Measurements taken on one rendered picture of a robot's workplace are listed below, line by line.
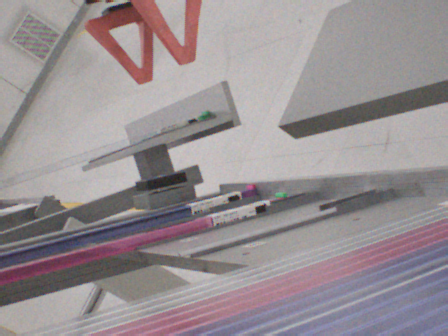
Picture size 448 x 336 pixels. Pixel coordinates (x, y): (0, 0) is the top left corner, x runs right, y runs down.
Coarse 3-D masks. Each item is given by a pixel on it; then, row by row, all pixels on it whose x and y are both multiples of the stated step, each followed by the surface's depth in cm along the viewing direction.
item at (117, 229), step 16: (256, 192) 83; (176, 208) 79; (112, 224) 76; (128, 224) 76; (144, 224) 77; (64, 240) 73; (80, 240) 73; (96, 240) 74; (0, 256) 70; (16, 256) 70; (32, 256) 71
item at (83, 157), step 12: (156, 132) 104; (108, 144) 100; (120, 144) 101; (132, 144) 102; (84, 156) 98; (96, 156) 99; (36, 168) 95; (48, 168) 95; (60, 168) 96; (0, 180) 92; (12, 180) 93; (24, 180) 94
